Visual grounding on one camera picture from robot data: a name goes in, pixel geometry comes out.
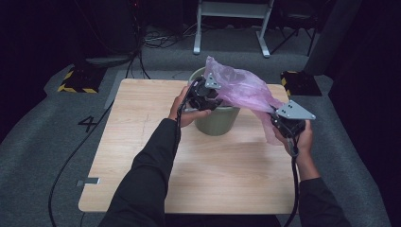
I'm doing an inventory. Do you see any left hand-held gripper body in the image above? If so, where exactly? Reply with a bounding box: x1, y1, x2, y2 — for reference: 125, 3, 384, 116
185, 73, 222, 112

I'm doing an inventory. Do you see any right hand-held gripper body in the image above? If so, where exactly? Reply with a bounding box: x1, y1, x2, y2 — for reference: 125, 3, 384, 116
270, 99, 317, 140

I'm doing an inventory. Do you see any green plastic bin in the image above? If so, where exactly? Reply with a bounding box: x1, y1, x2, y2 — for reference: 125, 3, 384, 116
187, 66, 241, 137

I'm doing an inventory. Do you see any pink plastic bag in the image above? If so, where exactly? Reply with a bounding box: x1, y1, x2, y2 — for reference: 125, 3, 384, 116
202, 56, 287, 147

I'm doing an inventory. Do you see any person's right hand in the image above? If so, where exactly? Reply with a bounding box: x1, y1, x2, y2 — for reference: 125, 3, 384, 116
271, 119, 315, 160

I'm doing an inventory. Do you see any person's left hand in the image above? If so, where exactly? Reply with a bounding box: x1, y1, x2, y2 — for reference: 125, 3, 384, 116
167, 86, 213, 129

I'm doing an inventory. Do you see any yellow black striped base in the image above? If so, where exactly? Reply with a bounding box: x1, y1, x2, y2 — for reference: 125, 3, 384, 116
280, 70, 323, 97
57, 64, 107, 95

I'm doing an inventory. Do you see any white metal stand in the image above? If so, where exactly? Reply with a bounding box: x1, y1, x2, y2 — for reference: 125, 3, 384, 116
192, 0, 275, 59

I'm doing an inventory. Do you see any grey column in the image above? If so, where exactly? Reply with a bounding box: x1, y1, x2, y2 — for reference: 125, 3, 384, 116
303, 0, 363, 77

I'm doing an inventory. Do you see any black folding stand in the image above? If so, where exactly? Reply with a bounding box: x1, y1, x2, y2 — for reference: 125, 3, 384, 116
270, 10, 318, 58

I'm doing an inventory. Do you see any grey stand base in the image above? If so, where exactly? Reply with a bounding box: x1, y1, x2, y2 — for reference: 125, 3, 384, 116
84, 55, 134, 68

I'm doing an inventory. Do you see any grey tape strip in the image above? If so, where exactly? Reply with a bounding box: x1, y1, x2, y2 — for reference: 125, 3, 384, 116
76, 177, 101, 187

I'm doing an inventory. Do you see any right hand-held gripper cable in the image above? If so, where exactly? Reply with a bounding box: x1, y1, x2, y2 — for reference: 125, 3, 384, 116
283, 135, 301, 227

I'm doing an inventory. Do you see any bundle of floor cables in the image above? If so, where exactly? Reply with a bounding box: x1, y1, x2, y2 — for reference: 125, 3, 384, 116
143, 23, 199, 50

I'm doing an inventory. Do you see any black stand with cables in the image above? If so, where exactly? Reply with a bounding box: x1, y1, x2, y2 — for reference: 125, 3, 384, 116
125, 0, 152, 79

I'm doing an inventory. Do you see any black floor cable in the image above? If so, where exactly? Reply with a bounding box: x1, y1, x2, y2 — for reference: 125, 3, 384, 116
47, 99, 115, 227

